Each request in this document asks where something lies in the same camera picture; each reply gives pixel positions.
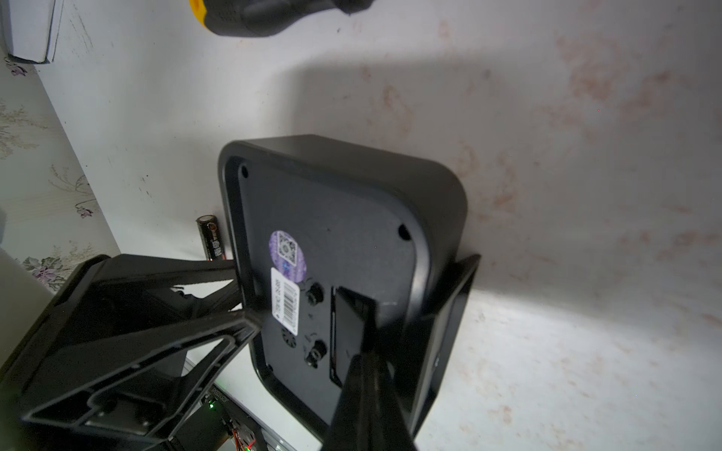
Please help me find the black battery cover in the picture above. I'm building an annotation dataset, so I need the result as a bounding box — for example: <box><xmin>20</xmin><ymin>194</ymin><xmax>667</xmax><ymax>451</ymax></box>
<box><xmin>330</xmin><ymin>288</ymin><xmax>376</xmax><ymax>388</ymax></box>

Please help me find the grey book underneath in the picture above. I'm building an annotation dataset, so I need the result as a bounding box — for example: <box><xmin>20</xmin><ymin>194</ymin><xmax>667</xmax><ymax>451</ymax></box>
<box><xmin>1</xmin><ymin>0</ymin><xmax>64</xmax><ymax>65</ymax></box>

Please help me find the black handled screwdriver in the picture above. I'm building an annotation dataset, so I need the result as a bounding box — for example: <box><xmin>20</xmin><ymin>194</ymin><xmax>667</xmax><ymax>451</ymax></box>
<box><xmin>189</xmin><ymin>0</ymin><xmax>373</xmax><ymax>38</ymax></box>

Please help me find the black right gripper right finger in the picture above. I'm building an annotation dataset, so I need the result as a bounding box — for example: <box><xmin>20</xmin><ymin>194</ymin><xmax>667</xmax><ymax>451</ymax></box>
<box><xmin>394</xmin><ymin>255</ymin><xmax>481</xmax><ymax>436</ymax></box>

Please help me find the black square alarm clock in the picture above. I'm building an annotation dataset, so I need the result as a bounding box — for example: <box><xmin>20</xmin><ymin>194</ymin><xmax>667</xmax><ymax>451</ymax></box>
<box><xmin>218</xmin><ymin>135</ymin><xmax>468</xmax><ymax>438</ymax></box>

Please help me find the black gold AA battery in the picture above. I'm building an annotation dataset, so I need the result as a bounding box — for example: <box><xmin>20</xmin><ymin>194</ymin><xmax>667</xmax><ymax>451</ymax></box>
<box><xmin>196</xmin><ymin>214</ymin><xmax>226</xmax><ymax>261</ymax></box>

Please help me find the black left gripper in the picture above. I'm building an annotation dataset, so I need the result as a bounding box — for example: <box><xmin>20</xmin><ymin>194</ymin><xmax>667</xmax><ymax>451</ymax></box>
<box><xmin>1</xmin><ymin>254</ymin><xmax>262</xmax><ymax>450</ymax></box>

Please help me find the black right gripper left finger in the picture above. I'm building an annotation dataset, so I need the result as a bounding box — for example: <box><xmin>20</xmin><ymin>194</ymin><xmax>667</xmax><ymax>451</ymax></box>
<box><xmin>322</xmin><ymin>353</ymin><xmax>416</xmax><ymax>450</ymax></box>

